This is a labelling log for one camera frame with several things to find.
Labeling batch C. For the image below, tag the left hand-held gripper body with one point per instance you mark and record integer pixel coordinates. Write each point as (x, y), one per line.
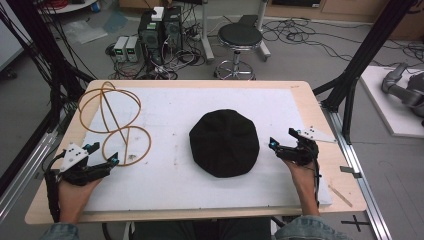
(77, 173)

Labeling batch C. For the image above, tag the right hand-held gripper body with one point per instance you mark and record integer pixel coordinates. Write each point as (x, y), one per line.
(301, 151)

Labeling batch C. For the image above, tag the black beret hat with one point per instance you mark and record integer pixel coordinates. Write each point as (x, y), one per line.
(224, 143)

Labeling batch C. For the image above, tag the person's left hand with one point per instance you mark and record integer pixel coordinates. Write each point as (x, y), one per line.
(78, 191)

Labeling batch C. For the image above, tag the person's right hand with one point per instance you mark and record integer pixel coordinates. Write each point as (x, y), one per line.
(300, 175)

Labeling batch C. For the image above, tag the thin wooden stick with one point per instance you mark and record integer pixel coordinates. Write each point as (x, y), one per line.
(340, 196)

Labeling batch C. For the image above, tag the white table mat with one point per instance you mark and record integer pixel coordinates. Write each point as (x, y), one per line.
(186, 186)

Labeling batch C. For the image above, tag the white floor board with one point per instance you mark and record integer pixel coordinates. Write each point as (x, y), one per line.
(386, 113)

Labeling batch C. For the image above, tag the grey bench power supply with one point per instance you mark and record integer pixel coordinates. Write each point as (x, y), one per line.
(120, 48)
(133, 49)

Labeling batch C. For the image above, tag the white desk leg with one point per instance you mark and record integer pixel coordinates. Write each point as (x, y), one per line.
(263, 33)
(207, 33)

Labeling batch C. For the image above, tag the black round stool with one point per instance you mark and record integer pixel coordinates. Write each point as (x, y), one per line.
(240, 35)

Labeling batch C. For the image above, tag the clear plastic sheet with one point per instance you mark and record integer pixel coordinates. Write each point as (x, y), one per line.
(83, 31)

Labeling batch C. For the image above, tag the black computer tower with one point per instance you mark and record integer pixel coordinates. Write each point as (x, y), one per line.
(150, 40)
(172, 30)

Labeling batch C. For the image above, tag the white box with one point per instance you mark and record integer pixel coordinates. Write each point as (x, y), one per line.
(157, 13)

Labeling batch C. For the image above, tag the small metal bracket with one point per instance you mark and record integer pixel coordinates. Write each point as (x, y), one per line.
(350, 171)

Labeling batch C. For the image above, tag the aluminium rail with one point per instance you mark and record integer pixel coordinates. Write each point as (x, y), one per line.
(20, 176)
(361, 186)

